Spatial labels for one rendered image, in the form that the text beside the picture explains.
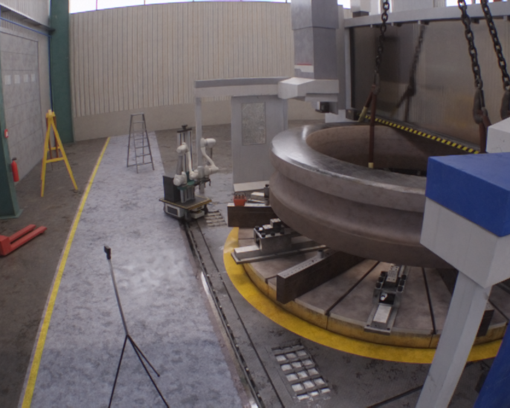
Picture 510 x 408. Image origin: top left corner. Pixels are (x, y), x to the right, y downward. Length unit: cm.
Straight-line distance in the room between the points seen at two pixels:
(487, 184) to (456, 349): 74
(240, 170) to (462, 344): 850
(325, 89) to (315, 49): 92
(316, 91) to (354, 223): 432
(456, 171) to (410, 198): 288
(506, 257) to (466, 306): 27
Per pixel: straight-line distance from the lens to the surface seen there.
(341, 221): 492
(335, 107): 904
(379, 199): 447
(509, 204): 139
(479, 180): 146
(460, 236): 158
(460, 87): 699
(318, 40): 869
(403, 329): 460
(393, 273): 462
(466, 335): 175
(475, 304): 166
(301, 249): 605
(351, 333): 482
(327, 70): 876
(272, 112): 969
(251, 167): 979
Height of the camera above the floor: 304
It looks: 19 degrees down
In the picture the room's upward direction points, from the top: 1 degrees counter-clockwise
